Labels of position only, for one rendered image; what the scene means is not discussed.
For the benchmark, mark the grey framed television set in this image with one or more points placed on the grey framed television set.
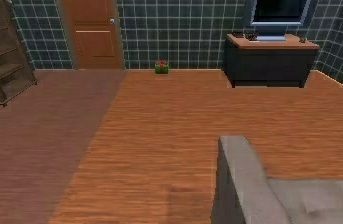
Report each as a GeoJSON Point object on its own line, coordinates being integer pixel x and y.
{"type": "Point", "coordinates": [277, 16]}

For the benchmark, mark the small dark object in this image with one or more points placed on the small dark object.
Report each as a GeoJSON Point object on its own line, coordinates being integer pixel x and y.
{"type": "Point", "coordinates": [302, 40]}
{"type": "Point", "coordinates": [251, 36]}
{"type": "Point", "coordinates": [237, 34]}

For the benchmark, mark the brown wooden shelf unit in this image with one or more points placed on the brown wooden shelf unit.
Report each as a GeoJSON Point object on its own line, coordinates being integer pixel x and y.
{"type": "Point", "coordinates": [2, 56]}

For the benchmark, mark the silver round door knob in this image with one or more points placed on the silver round door knob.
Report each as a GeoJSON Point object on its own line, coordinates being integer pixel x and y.
{"type": "Point", "coordinates": [112, 21]}

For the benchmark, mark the brown wooden room door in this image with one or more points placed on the brown wooden room door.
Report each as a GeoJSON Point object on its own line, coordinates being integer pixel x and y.
{"type": "Point", "coordinates": [94, 36]}

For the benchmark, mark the green gift box red ribbon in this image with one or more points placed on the green gift box red ribbon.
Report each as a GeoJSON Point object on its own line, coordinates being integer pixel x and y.
{"type": "Point", "coordinates": [161, 68]}

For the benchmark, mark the grey sofa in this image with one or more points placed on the grey sofa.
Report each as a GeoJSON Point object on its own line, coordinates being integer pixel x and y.
{"type": "Point", "coordinates": [272, 193]}

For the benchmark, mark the black cabinet wooden top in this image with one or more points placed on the black cabinet wooden top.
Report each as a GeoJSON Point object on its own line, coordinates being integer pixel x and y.
{"type": "Point", "coordinates": [269, 63]}

